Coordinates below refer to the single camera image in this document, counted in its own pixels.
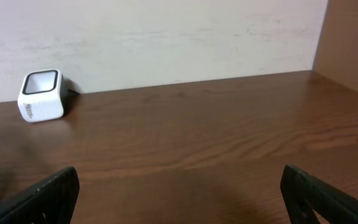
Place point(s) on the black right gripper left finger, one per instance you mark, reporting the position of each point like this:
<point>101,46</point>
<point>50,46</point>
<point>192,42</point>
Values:
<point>51,200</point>

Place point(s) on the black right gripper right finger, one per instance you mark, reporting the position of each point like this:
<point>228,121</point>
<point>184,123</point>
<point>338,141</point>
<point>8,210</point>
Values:
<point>305,196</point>

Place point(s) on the white barcode scanner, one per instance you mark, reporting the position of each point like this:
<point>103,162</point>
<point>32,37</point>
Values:
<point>43,96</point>

